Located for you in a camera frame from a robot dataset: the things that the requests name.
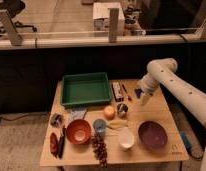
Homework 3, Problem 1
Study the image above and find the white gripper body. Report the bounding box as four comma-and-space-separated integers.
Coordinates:
140, 75, 159, 94

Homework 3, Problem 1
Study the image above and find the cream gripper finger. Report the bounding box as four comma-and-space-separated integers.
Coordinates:
140, 93, 151, 106

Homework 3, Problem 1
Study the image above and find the blue sponge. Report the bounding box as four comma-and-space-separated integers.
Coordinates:
135, 88, 142, 98

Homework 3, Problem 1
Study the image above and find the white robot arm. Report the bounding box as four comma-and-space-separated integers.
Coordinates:
140, 58, 206, 171

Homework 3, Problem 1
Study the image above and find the green plastic tray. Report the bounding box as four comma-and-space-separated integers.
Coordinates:
60, 72, 112, 108

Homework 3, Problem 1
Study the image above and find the black marker pen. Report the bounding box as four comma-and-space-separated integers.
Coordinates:
122, 84, 132, 101

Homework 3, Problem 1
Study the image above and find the small dark tin can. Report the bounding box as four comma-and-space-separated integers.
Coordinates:
117, 103, 128, 118

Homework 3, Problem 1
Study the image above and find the dark red box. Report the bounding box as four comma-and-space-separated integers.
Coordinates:
112, 82, 124, 102

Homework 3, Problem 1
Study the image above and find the wooden table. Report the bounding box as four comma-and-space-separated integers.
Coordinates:
40, 80, 189, 167

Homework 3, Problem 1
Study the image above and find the purple bowl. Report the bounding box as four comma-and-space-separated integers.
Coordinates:
138, 121, 168, 150

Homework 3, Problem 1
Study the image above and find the orange fruit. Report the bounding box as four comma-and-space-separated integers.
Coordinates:
103, 105, 115, 120

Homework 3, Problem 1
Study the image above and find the banana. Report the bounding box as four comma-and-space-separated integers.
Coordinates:
107, 120, 128, 130

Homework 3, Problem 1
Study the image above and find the white cup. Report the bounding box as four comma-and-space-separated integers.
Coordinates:
117, 127, 135, 151

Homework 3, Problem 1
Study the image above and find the blue object on floor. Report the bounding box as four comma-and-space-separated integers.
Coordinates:
180, 132, 192, 150

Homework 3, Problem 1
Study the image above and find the blue cup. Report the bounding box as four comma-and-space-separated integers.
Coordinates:
93, 119, 106, 135

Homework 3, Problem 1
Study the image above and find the dark grape bunch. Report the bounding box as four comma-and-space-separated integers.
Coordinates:
91, 134, 107, 167

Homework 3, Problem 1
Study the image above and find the grey cloth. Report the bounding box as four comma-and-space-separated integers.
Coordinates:
68, 108, 87, 122

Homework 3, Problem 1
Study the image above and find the red bowl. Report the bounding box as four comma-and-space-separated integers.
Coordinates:
66, 119, 91, 145

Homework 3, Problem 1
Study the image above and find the red spoon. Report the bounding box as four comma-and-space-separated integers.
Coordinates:
50, 133, 58, 156

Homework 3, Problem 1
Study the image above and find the office chair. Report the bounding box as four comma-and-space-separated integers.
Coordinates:
0, 0, 39, 34

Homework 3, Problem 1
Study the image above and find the middle metal post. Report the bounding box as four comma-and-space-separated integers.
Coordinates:
108, 8, 119, 43

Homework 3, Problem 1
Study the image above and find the metal post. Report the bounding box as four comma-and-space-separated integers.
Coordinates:
0, 9, 22, 46
108, 8, 119, 43

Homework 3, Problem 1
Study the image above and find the black handled utensil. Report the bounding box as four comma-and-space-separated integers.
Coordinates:
58, 127, 66, 159

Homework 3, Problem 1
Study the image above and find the left metal post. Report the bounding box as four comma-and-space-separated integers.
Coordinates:
0, 9, 22, 46

